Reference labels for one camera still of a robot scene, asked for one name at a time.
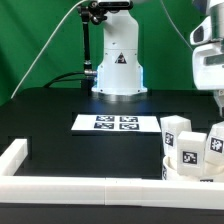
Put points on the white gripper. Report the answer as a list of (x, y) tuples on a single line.
[(208, 62)]

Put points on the white round stool seat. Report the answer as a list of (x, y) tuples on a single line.
[(211, 172)]

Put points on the white marker sheet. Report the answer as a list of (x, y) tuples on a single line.
[(117, 123)]

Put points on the white front fence wall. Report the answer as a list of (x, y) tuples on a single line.
[(106, 191)]

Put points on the white fence wall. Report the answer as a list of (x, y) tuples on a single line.
[(106, 191), (13, 157)]

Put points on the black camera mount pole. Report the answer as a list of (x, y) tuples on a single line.
[(90, 13)]

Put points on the black camera on mount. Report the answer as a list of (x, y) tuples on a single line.
[(115, 4)]

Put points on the white left fence wall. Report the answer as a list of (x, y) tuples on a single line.
[(13, 157)]

